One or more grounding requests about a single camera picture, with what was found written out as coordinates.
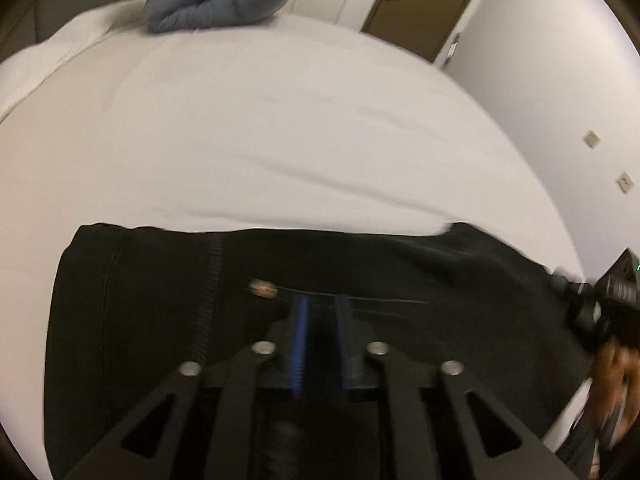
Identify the person's right hand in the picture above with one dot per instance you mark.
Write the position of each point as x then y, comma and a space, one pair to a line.
612, 385

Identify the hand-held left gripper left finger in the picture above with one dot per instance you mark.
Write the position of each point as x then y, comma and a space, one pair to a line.
299, 340

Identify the black pants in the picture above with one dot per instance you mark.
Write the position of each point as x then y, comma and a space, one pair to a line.
150, 310

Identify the dark headboard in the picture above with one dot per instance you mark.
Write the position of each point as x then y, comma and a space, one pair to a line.
30, 5

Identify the wall switch plate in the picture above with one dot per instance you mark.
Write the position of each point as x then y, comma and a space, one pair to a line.
624, 182
592, 138

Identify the brown wooden door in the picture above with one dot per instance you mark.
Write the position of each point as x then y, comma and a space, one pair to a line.
425, 5

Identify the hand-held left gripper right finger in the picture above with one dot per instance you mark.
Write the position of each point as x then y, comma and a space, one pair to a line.
344, 335

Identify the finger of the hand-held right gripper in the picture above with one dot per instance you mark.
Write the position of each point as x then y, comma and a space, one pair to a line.
575, 295

